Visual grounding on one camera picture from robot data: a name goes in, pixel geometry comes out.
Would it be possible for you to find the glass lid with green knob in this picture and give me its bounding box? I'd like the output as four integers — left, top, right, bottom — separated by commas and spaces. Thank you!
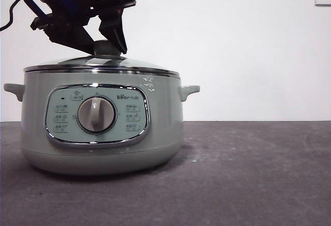
22, 40, 179, 78

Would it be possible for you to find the sage green electric cooking pot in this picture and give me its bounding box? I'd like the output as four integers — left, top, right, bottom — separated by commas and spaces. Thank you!
3, 68, 201, 176

